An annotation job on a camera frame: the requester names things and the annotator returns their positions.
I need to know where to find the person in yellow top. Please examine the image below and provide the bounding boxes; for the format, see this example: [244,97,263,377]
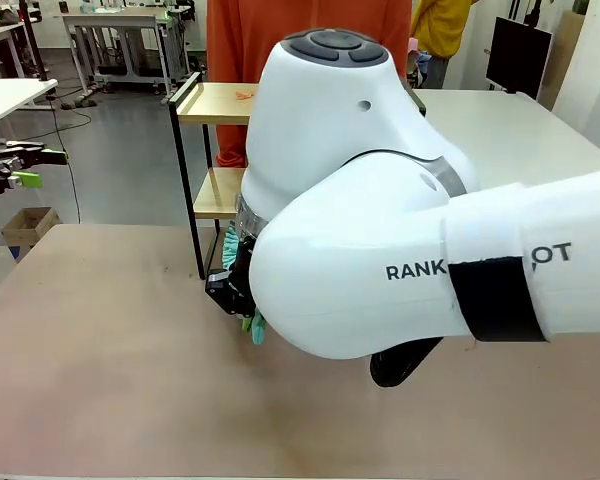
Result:
[408,0,481,90]

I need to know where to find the grey metal workbench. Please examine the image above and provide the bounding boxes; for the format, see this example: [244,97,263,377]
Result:
[59,5,192,104]

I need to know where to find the black computer monitor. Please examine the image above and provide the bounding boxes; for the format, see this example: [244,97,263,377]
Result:
[485,16,554,101]

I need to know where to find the black frame two-tier wooden shelf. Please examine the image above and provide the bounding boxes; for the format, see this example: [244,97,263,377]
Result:
[168,71,428,281]

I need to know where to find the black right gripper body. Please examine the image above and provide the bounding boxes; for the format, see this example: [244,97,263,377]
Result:
[204,236,258,319]

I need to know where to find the small white desk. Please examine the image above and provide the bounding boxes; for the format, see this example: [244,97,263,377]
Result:
[0,78,60,132]

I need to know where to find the cardboard box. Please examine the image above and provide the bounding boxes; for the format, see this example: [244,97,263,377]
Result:
[0,206,62,250]

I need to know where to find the brown cardboard panel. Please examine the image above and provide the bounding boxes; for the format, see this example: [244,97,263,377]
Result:
[549,9,589,112]

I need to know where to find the black floor cable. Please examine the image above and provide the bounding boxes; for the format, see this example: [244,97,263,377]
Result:
[49,92,94,225]

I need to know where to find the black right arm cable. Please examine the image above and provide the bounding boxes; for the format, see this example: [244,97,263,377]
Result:
[369,335,443,390]

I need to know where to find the teal chenille duster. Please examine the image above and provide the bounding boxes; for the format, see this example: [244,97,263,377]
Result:
[220,225,270,347]

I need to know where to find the person in orange hoodie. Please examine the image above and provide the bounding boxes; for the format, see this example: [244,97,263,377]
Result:
[205,0,414,169]

